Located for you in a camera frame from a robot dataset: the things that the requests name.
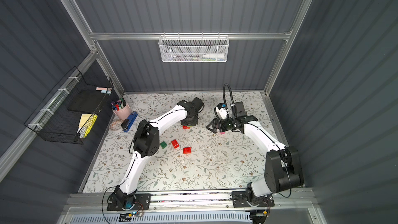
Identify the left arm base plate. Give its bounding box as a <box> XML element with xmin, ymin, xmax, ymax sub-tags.
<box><xmin>106</xmin><ymin>193</ymin><xmax>151</xmax><ymax>212</ymax></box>

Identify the white wire mesh basket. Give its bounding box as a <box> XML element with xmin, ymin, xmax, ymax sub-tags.
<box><xmin>158</xmin><ymin>36</ymin><xmax>230</xmax><ymax>63</ymax></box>

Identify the black notebook in basket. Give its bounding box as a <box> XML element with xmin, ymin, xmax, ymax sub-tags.
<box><xmin>67</xmin><ymin>90</ymin><xmax>106</xmax><ymax>114</ymax></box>

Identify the yellow sticky note pad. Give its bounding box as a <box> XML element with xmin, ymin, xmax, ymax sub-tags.
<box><xmin>77</xmin><ymin>114</ymin><xmax>98</xmax><ymax>139</ymax></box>

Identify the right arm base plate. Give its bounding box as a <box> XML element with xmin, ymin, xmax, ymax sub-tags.
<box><xmin>230</xmin><ymin>191</ymin><xmax>275</xmax><ymax>208</ymax></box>

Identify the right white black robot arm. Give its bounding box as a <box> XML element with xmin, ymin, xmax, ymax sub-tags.
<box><xmin>206</xmin><ymin>102</ymin><xmax>304</xmax><ymax>205</ymax></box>

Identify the red lego brick long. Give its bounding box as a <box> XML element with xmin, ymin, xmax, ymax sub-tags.
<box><xmin>171</xmin><ymin>140</ymin><xmax>180</xmax><ymax>149</ymax></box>

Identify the blue stapler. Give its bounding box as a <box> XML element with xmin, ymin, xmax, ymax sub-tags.
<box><xmin>121</xmin><ymin>112</ymin><xmax>138</xmax><ymax>132</ymax></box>

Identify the dark green lego brick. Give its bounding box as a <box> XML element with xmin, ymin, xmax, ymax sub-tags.
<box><xmin>160</xmin><ymin>142</ymin><xmax>167</xmax><ymax>149</ymax></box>

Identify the round tape roll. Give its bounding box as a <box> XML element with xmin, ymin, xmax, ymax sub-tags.
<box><xmin>109</xmin><ymin>119</ymin><xmax>124</xmax><ymax>131</ymax></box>

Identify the red lego brick rounded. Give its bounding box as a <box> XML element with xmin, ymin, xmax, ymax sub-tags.
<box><xmin>183</xmin><ymin>147</ymin><xmax>191</xmax><ymax>154</ymax></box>

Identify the white marker in basket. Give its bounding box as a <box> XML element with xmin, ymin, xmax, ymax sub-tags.
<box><xmin>201</xmin><ymin>54</ymin><xmax>225</xmax><ymax>60</ymax></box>

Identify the pink pen cup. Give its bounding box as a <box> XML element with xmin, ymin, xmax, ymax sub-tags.
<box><xmin>111</xmin><ymin>98</ymin><xmax>132</xmax><ymax>120</ymax></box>

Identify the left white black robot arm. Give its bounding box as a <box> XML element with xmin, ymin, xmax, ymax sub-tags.
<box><xmin>107</xmin><ymin>97</ymin><xmax>204</xmax><ymax>210</ymax></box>

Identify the black wire wall basket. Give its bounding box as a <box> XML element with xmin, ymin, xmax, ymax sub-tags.
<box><xmin>24</xmin><ymin>67</ymin><xmax>114</xmax><ymax>145</ymax></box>

